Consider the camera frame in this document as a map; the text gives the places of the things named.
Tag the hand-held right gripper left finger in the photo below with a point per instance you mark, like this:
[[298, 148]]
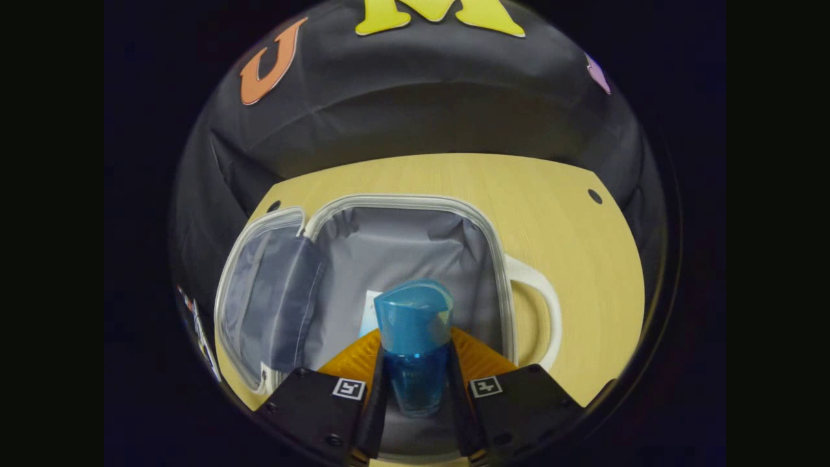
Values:
[[311, 408]]

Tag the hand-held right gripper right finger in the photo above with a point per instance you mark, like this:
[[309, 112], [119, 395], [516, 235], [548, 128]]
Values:
[[525, 408]]

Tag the green bottle with blue cap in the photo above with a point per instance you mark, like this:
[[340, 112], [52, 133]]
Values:
[[412, 318]]

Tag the black backdrop cloth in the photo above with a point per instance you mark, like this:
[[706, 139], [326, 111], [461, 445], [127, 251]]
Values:
[[421, 97]]

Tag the black table grommet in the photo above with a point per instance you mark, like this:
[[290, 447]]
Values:
[[273, 206], [594, 195]]

